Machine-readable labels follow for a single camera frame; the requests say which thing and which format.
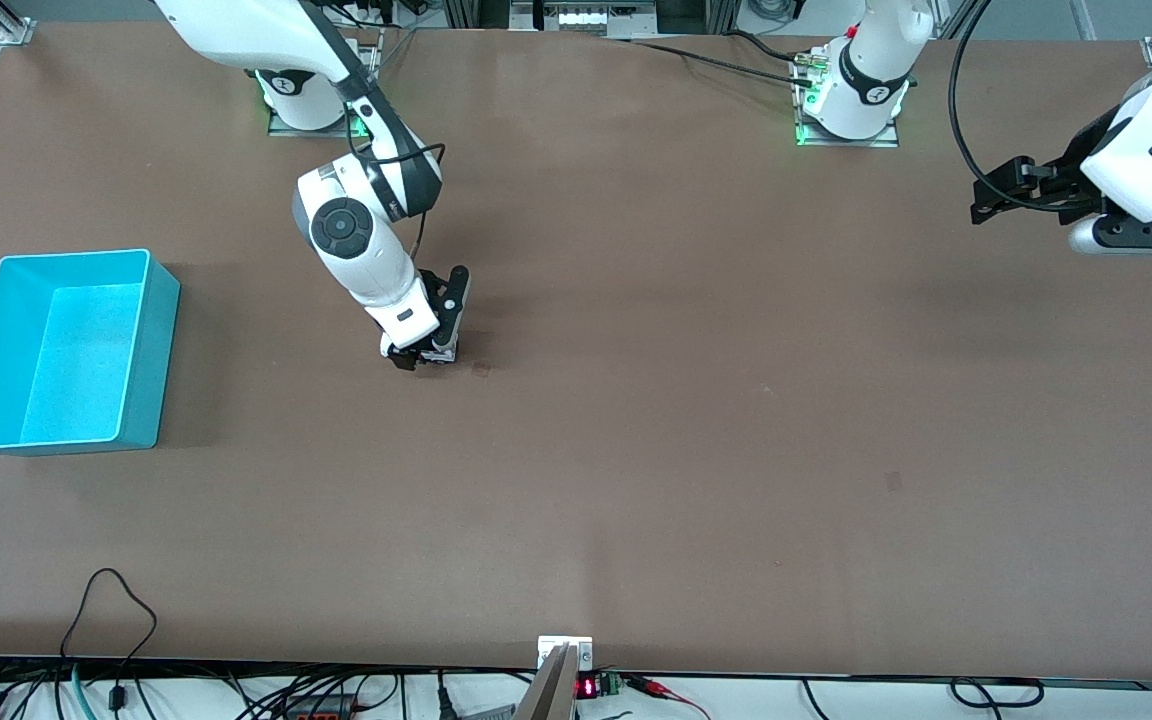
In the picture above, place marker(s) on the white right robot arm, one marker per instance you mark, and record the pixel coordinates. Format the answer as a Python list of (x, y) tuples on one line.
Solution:
[(356, 250)]

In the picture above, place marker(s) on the turquoise plastic bin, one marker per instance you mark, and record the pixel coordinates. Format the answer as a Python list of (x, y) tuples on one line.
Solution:
[(66, 370)]

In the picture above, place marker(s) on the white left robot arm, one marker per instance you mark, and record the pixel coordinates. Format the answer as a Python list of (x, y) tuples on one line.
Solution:
[(1151, 150)]

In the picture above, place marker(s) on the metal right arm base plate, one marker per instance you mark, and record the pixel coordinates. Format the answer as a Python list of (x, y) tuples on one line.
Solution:
[(372, 80)]

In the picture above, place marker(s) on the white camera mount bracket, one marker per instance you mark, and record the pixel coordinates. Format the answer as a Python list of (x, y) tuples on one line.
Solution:
[(564, 652)]

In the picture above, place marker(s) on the red LED display module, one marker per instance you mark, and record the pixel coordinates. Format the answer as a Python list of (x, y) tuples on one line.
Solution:
[(591, 686)]

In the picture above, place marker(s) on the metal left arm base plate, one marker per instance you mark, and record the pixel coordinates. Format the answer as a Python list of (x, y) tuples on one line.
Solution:
[(886, 138)]

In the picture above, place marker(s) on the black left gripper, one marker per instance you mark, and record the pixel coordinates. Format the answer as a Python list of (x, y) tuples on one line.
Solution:
[(1067, 172)]

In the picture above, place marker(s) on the white lit background device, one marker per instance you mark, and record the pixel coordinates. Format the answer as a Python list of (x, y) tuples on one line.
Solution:
[(584, 15)]

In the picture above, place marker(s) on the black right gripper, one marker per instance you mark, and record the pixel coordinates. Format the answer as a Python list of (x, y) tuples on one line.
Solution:
[(414, 353)]

